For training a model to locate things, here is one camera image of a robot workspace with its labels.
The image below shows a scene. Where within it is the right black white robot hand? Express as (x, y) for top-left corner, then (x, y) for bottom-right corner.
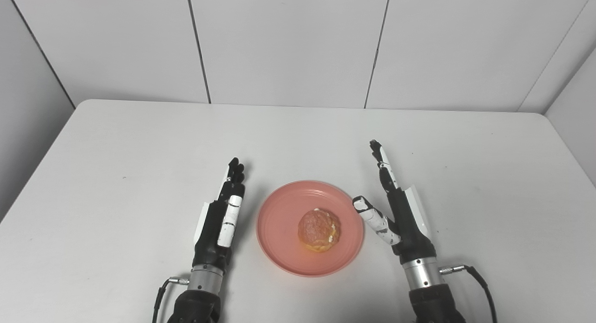
(352, 140), (438, 265)

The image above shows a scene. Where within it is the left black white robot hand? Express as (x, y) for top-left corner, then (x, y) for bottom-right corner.
(192, 157), (246, 271)

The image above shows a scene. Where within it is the pink round plate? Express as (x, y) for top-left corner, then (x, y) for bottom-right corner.
(256, 180), (365, 278)

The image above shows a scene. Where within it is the cream puff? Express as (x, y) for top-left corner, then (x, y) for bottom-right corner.
(298, 208), (341, 253)

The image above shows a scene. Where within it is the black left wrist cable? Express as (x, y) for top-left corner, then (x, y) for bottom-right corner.
(152, 276), (190, 323)

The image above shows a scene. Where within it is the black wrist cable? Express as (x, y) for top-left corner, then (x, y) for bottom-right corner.
(439, 264), (498, 323)
(152, 276), (190, 323)

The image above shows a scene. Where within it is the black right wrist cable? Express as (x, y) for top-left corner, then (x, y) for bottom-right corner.
(439, 264), (498, 323)

